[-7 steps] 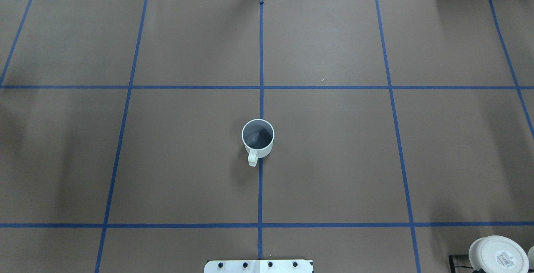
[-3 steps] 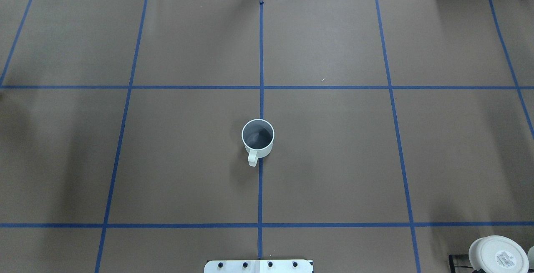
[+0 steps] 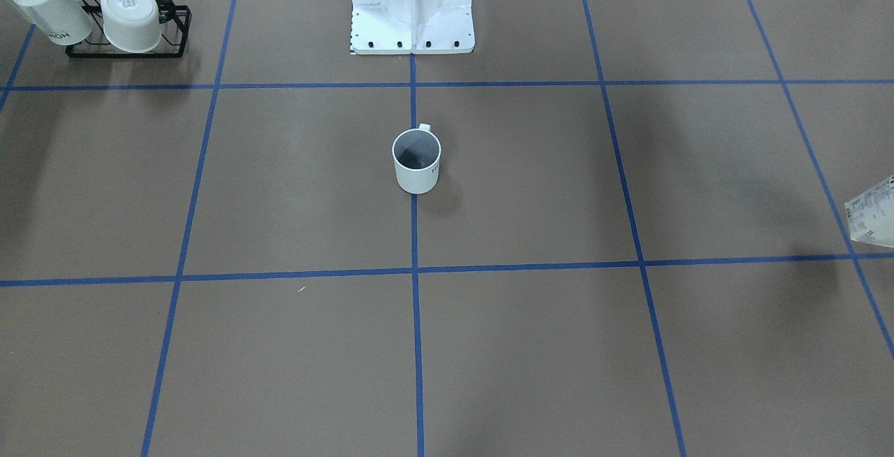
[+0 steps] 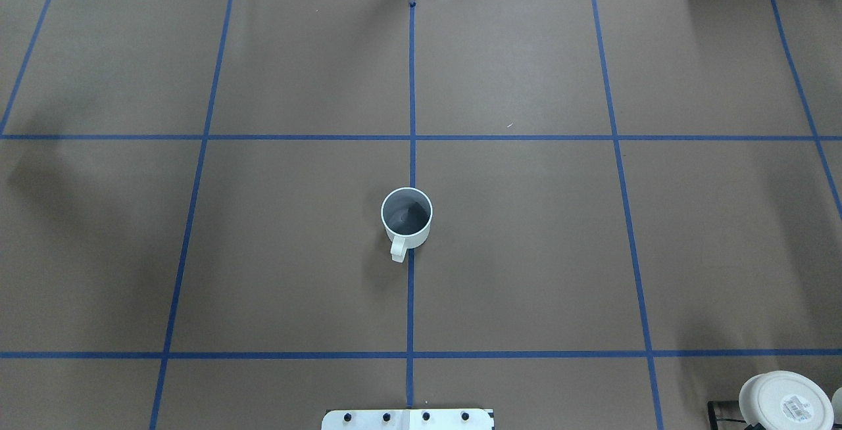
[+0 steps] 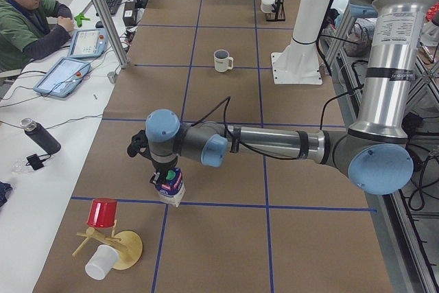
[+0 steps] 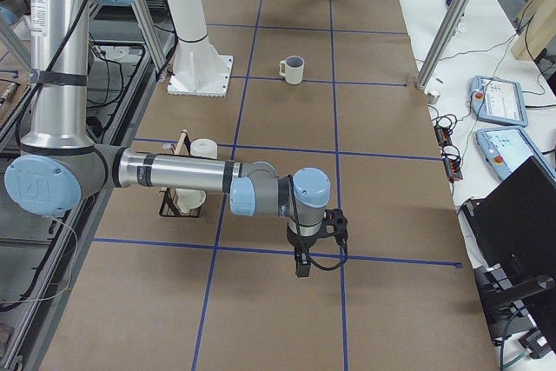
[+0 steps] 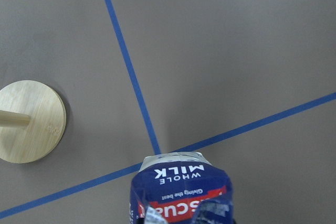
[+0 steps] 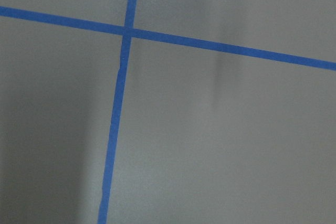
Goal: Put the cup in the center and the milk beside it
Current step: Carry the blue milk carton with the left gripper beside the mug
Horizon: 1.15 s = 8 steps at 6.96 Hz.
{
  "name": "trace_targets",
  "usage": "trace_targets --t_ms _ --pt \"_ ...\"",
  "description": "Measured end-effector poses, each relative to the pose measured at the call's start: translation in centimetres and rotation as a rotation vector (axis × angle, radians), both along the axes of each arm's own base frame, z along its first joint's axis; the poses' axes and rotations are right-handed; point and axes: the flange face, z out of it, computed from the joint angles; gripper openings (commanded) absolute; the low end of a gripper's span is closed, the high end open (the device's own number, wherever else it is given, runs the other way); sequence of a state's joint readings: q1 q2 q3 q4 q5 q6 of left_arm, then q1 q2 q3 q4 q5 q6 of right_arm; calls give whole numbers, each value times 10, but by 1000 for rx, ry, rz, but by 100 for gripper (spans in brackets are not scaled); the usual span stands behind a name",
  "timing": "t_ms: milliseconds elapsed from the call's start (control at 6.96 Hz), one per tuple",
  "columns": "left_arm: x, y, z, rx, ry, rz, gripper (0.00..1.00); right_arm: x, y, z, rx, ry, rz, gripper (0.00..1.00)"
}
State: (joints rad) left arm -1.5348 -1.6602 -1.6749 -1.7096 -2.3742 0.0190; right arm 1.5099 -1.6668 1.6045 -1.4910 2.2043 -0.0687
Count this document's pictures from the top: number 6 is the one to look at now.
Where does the white upside-down mug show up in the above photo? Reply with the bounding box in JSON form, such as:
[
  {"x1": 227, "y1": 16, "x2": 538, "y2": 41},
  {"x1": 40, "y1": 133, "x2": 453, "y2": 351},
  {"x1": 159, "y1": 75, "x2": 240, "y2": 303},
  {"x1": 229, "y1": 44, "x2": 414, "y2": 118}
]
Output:
[{"x1": 190, "y1": 138, "x2": 218, "y2": 159}]

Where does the teach pendant far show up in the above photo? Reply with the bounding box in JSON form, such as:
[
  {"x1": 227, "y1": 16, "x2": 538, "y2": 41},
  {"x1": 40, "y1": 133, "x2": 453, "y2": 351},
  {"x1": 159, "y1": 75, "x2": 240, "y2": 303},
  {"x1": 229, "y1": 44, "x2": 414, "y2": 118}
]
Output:
[{"x1": 470, "y1": 76, "x2": 528, "y2": 127}]

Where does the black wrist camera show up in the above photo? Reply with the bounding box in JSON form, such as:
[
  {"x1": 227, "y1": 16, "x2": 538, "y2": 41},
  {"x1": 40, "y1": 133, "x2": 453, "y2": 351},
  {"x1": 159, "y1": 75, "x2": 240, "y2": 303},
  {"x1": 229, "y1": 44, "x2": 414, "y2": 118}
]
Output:
[{"x1": 323, "y1": 209, "x2": 348, "y2": 247}]

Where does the teach pendant near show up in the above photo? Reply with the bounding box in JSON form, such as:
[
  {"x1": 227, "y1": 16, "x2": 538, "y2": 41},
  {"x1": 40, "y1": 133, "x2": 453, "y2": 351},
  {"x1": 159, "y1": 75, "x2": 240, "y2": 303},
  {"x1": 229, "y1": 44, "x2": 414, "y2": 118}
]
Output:
[{"x1": 475, "y1": 126, "x2": 555, "y2": 180}]

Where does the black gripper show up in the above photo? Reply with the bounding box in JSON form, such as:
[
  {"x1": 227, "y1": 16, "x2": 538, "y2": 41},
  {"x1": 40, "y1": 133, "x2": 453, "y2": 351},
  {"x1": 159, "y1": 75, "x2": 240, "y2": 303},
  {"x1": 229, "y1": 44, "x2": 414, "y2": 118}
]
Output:
[{"x1": 286, "y1": 231, "x2": 318, "y2": 277}]

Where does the white mug dark interior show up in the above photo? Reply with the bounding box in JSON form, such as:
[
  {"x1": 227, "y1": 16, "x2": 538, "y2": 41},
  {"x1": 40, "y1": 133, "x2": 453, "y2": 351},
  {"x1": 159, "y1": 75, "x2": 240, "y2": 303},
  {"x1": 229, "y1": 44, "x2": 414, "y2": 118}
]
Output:
[{"x1": 279, "y1": 56, "x2": 305, "y2": 85}]

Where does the black laptop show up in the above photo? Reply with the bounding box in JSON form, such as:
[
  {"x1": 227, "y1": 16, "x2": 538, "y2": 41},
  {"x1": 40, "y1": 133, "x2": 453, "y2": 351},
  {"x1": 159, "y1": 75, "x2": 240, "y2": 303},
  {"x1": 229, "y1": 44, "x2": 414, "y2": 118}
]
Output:
[{"x1": 461, "y1": 156, "x2": 555, "y2": 348}]

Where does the black wire mug rack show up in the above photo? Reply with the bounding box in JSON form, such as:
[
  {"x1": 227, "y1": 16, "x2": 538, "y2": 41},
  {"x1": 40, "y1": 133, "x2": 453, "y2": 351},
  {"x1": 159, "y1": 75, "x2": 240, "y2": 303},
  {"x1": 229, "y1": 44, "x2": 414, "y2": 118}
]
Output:
[{"x1": 159, "y1": 129, "x2": 218, "y2": 218}]

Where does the white camera pedestal column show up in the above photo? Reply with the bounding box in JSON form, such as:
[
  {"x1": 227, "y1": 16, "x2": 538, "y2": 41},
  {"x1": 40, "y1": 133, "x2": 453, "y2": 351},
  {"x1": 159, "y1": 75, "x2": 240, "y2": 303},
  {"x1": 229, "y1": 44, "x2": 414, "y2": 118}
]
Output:
[{"x1": 167, "y1": 0, "x2": 234, "y2": 97}]

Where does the teach pendant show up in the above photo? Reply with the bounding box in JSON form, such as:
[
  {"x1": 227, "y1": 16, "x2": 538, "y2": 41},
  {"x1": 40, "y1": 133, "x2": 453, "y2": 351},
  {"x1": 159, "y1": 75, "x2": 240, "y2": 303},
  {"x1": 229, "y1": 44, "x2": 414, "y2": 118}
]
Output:
[
  {"x1": 470, "y1": 76, "x2": 528, "y2": 127},
  {"x1": 475, "y1": 126, "x2": 555, "y2": 180}
]

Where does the white mug with handle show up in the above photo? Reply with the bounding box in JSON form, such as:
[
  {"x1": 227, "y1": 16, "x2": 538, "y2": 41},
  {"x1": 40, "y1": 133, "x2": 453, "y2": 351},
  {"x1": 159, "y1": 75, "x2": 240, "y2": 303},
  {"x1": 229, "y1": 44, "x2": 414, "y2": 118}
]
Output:
[{"x1": 175, "y1": 189, "x2": 206, "y2": 214}]

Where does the aluminium frame post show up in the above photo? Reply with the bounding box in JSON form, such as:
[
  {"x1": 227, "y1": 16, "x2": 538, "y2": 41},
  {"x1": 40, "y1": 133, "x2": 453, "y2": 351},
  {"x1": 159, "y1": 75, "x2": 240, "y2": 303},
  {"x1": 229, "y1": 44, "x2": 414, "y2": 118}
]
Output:
[{"x1": 415, "y1": 0, "x2": 469, "y2": 90}]

